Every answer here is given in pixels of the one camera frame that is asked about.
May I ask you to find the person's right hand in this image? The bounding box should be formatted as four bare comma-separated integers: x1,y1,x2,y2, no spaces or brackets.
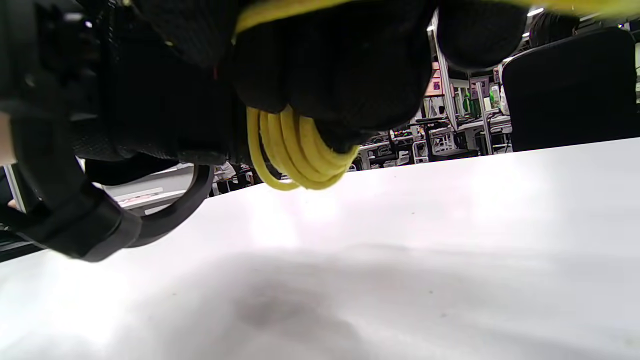
70,0,530,166

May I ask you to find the yellow rope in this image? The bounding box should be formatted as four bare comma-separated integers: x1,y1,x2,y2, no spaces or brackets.
232,0,640,192

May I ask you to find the pink poster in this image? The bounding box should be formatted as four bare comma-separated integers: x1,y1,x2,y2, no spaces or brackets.
425,62,443,96

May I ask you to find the black office chair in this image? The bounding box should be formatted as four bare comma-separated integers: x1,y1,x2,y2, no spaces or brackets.
501,27,640,152

